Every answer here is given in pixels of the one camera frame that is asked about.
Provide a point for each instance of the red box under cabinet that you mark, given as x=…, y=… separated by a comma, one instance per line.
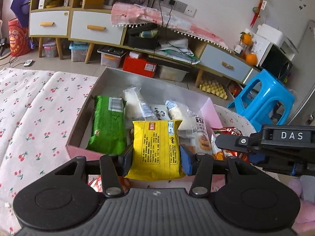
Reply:
x=139, y=66

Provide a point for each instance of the clear storage bin blue lid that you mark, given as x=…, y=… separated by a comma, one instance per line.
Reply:
x=78, y=51

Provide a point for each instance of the yellow snack packet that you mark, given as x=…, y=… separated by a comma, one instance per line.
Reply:
x=156, y=153

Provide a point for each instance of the lower orange fruit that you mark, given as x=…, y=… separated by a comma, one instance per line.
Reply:
x=251, y=59

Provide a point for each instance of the white pastry packet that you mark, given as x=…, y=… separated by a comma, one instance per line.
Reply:
x=160, y=111

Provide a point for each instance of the upper orange fruit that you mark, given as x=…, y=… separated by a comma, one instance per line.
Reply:
x=246, y=38

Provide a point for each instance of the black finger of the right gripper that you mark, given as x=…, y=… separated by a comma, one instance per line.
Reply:
x=281, y=149

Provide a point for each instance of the white printer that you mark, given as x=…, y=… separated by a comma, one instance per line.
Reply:
x=275, y=36

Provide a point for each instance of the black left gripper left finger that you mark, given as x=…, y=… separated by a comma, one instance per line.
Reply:
x=113, y=166

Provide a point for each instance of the pink cloth on cabinet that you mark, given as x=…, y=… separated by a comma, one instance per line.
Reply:
x=132, y=14

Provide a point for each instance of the blue plastic stool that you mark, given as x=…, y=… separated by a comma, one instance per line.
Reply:
x=259, y=98

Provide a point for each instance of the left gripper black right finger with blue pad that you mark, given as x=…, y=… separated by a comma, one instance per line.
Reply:
x=199, y=165

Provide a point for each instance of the red round snack packet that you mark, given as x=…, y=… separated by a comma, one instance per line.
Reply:
x=222, y=154

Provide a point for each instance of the orange fruit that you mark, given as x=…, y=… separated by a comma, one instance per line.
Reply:
x=251, y=59
x=246, y=38

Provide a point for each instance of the white cookie snack packet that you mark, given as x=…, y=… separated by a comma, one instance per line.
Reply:
x=199, y=138

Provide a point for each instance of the cherry print table cloth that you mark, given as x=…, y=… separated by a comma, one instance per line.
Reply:
x=39, y=110

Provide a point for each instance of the silver refrigerator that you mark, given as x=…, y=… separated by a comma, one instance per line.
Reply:
x=302, y=80

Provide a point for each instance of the red paper bag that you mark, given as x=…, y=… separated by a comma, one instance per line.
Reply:
x=18, y=38

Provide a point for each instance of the green snack packet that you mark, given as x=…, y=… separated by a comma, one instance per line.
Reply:
x=108, y=130

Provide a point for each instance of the black microwave oven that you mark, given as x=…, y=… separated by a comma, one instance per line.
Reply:
x=276, y=62

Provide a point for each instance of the white drawer tv cabinet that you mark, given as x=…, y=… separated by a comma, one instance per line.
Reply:
x=94, y=27

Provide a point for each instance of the pink cardboard box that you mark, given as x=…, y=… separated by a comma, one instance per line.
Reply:
x=138, y=93

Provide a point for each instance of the yellow egg tray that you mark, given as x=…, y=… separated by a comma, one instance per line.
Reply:
x=213, y=87

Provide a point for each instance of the purple plush toy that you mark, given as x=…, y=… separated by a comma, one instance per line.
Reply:
x=304, y=187

